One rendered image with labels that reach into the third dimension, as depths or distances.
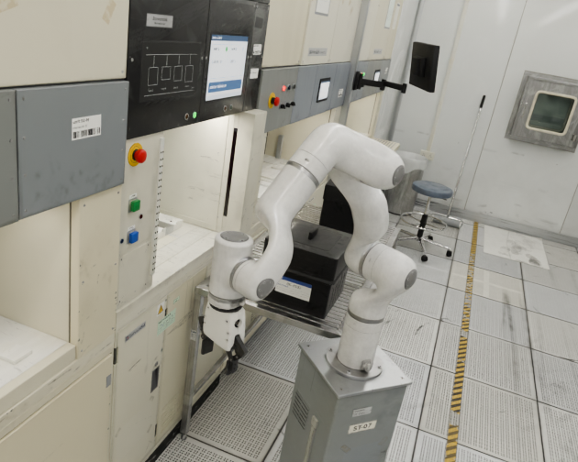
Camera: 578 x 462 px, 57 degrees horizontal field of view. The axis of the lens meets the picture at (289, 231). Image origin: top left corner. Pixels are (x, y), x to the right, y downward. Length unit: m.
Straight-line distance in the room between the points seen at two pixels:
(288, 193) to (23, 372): 0.81
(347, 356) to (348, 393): 0.13
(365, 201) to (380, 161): 0.18
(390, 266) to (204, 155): 1.02
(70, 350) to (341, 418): 0.82
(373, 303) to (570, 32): 4.77
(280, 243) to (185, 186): 1.28
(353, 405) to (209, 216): 1.04
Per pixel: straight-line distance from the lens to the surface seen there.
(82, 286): 1.53
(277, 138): 3.69
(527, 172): 6.19
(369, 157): 1.29
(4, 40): 1.18
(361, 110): 5.05
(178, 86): 1.69
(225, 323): 1.20
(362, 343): 1.72
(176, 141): 2.33
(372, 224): 1.47
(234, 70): 2.01
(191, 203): 2.36
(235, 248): 1.11
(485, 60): 6.05
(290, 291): 2.01
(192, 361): 2.28
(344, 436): 1.82
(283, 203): 1.16
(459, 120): 6.10
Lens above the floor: 1.77
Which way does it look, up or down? 22 degrees down
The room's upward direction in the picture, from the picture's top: 10 degrees clockwise
